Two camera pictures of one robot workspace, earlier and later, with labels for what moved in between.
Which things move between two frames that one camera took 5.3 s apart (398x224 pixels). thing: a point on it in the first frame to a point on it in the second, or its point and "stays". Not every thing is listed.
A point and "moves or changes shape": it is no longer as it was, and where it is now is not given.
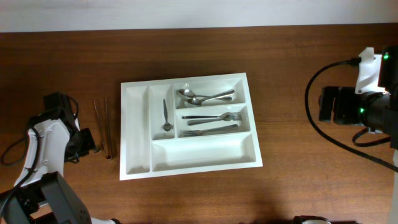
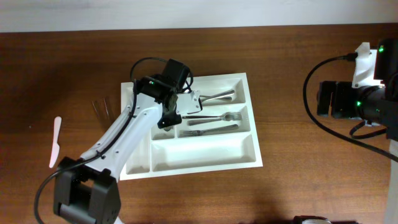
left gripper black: x=90 y=145 to x=169 y=119
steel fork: x=232 y=116 stays
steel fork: x=193 y=133 stays
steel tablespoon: x=188 y=93 moves or changes shape
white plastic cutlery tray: x=185 y=126 stays
